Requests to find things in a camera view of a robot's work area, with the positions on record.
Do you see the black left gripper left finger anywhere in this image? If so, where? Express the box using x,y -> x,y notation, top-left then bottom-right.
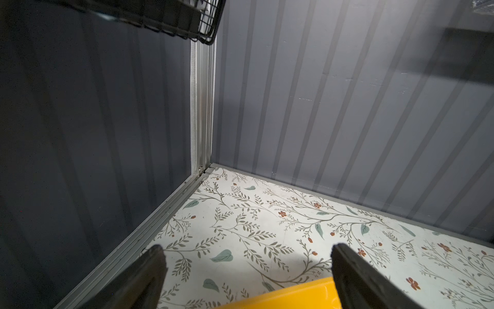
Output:
81,245 -> 167,309

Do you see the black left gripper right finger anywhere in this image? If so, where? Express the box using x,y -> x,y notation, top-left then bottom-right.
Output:
331,243 -> 421,309

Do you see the yellow plastic storage box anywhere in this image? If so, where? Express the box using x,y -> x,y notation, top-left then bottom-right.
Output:
218,278 -> 342,309

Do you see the black wire wall basket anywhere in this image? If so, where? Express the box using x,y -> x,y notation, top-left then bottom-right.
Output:
52,0 -> 226,46

